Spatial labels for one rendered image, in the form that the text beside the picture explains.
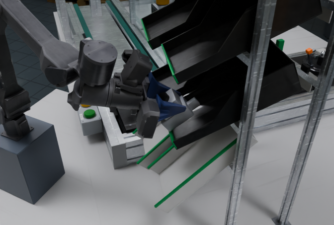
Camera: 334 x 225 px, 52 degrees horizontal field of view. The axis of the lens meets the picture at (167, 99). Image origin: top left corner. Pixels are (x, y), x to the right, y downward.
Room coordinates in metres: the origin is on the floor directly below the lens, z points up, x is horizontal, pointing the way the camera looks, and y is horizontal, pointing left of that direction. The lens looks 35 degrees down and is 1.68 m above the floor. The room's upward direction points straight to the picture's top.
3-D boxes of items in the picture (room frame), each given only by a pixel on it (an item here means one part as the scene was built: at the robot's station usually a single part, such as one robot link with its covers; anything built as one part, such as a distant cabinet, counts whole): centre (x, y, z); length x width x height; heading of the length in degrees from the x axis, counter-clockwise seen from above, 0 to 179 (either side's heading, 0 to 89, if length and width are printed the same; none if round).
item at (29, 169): (0.74, 0.42, 0.96); 0.14 x 0.14 x 0.20; 64
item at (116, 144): (1.22, 0.30, 0.91); 0.89 x 0.06 x 0.11; 20
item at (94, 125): (1.02, 0.29, 0.93); 0.21 x 0.07 x 0.06; 20
